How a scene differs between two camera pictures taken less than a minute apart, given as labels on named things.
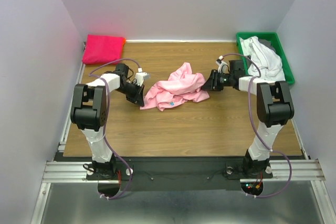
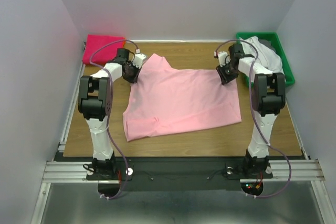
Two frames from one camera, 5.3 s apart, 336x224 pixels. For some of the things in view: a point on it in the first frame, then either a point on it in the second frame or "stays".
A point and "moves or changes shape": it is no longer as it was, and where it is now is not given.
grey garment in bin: [266, 43] stays
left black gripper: [138, 97] -> [134, 78]
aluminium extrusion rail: [300, 170] stays
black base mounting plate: [147, 173] stays
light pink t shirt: [182, 85] moves or changes shape
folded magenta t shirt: [100, 49] stays
